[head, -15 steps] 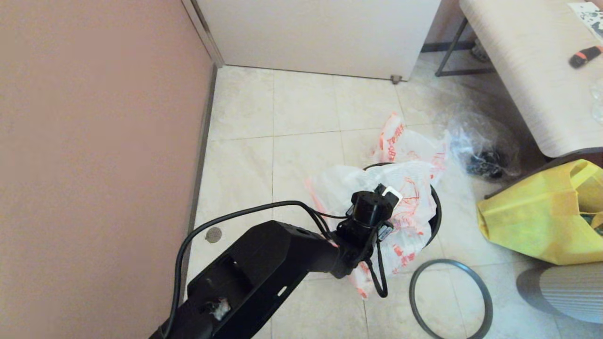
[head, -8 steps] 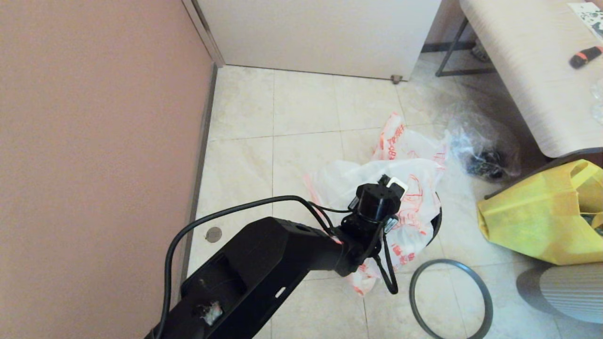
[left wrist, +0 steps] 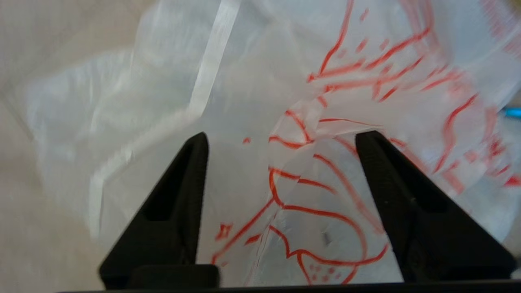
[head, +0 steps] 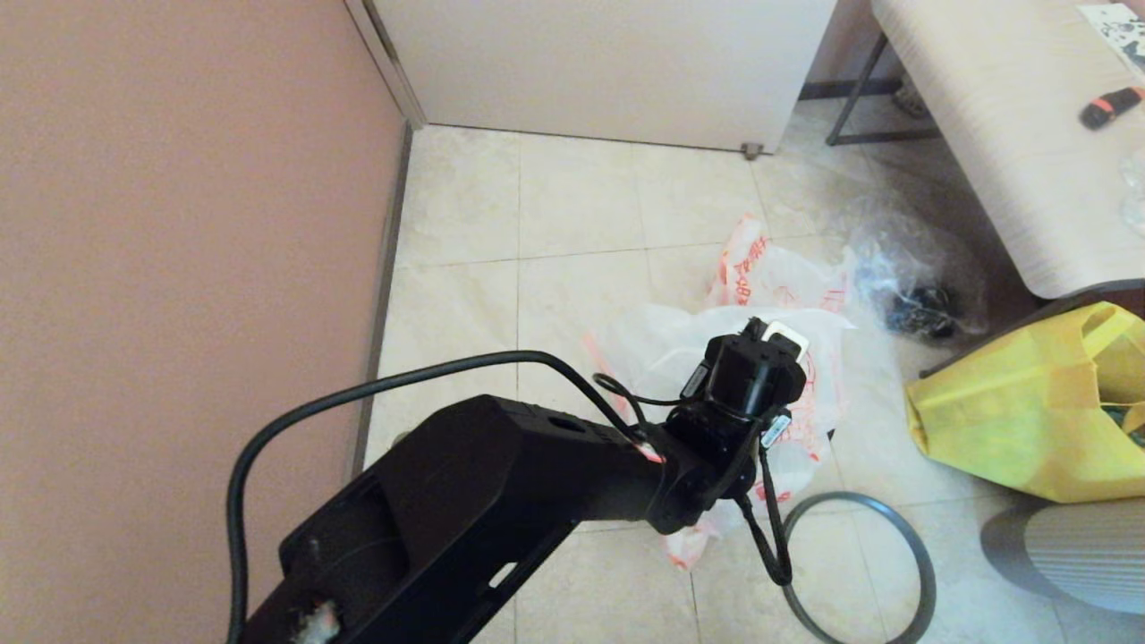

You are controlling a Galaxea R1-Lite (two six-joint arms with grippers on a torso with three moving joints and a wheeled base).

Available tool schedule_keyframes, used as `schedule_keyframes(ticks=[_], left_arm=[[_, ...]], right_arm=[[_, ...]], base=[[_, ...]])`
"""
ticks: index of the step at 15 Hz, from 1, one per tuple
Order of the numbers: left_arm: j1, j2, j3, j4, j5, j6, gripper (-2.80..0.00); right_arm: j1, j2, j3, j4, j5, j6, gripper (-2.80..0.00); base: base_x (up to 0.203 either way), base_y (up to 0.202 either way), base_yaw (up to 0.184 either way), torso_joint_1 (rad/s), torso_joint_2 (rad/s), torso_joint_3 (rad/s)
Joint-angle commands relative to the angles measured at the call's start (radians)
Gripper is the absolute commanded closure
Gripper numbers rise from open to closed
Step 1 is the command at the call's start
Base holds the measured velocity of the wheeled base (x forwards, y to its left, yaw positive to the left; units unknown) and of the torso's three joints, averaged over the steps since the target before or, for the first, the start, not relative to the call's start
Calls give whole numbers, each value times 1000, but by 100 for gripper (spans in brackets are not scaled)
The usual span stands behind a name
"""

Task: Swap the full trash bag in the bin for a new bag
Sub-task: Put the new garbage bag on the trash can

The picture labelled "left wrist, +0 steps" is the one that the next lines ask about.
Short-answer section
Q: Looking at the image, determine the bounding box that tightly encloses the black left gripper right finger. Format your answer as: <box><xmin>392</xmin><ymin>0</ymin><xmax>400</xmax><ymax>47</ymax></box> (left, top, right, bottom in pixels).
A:
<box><xmin>355</xmin><ymin>130</ymin><xmax>517</xmax><ymax>283</ymax></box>

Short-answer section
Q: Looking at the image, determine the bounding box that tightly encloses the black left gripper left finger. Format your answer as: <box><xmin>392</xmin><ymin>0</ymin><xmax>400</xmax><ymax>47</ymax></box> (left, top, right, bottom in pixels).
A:
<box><xmin>99</xmin><ymin>131</ymin><xmax>220</xmax><ymax>289</ymax></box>

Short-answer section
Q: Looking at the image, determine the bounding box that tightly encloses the new white orange-print bag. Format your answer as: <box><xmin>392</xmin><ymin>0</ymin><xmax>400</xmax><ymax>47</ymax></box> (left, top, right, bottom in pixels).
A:
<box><xmin>0</xmin><ymin>0</ymin><xmax>521</xmax><ymax>287</ymax></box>

